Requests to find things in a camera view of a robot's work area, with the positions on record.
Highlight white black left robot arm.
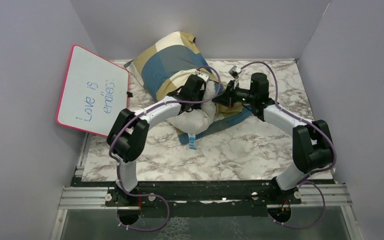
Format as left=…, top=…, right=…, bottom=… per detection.
left=106, top=73, right=209, bottom=206

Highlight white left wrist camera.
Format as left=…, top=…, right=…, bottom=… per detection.
left=195, top=70, right=210, bottom=82

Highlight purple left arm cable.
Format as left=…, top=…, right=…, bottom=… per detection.
left=108, top=65, right=225, bottom=232

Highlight pink framed whiteboard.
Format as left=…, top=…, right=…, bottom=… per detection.
left=55, top=44, right=132, bottom=137

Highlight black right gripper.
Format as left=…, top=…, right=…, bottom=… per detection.
left=211, top=79, right=256, bottom=109

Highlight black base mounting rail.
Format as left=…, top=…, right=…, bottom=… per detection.
left=70, top=177, right=302, bottom=219

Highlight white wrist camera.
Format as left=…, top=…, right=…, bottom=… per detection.
left=229, top=65, right=243, bottom=88
left=195, top=70, right=210, bottom=82

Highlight blue white pillow tag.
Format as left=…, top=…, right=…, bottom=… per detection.
left=187, top=133, right=196, bottom=150

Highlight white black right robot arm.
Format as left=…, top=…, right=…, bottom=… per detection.
left=212, top=72, right=334, bottom=204

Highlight white pillow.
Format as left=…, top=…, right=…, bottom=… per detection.
left=167, top=79, right=219, bottom=135

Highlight aluminium frame rail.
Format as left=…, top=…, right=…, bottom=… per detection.
left=50, top=135, right=363, bottom=240

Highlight blue beige checked pillowcase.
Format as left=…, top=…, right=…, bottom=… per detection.
left=124, top=31, right=251, bottom=145

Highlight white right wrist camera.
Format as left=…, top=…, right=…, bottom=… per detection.
left=229, top=65, right=243, bottom=88

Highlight black whiteboard clip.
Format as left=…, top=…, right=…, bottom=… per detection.
left=126, top=91, right=133, bottom=98

